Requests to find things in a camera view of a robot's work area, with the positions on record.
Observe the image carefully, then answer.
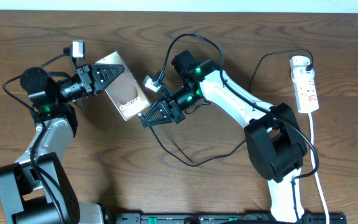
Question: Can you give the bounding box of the black charger cable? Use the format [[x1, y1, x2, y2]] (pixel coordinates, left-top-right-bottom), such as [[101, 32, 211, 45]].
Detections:
[[137, 49, 314, 167]]

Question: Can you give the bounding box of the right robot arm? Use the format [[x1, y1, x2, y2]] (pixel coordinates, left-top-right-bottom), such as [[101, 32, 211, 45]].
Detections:
[[140, 50, 307, 223]]

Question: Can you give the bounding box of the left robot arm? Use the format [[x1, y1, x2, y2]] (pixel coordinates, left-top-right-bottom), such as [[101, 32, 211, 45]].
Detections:
[[0, 64, 125, 223]]

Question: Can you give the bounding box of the white power strip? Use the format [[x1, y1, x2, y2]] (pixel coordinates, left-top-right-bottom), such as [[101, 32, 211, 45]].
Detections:
[[290, 55, 319, 114]]

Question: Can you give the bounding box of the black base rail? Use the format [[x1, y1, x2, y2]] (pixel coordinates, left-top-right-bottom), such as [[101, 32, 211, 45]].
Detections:
[[115, 213, 347, 224]]

